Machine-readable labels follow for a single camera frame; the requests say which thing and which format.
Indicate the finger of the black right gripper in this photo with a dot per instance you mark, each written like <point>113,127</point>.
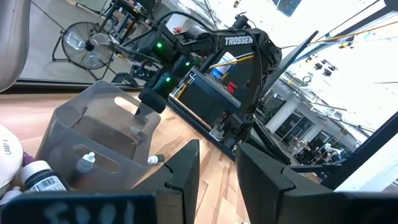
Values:
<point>142,113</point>

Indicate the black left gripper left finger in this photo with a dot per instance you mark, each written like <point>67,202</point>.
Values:
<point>93,208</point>

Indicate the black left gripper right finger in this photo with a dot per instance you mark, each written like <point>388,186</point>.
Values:
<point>311,205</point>

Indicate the small dropper bottle white cap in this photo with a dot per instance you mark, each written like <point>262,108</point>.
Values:
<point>9,196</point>
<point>84,163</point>
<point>136,132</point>

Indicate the translucent grey plastic bin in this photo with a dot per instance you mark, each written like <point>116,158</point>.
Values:
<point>102,133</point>

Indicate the large purple food coloring bottle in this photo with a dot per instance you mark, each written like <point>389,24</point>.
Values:
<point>43,179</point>

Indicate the silver lamp with white shade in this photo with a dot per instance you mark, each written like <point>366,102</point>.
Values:
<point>12,46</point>

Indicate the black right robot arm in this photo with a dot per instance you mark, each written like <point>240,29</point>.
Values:
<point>239,40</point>

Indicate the black equipment cart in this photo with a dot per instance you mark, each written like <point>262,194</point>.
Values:
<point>205,96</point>

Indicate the black floor fan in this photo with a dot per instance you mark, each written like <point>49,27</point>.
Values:
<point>87,46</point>

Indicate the white round column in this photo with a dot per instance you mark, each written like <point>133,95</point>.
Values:
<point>281,115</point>

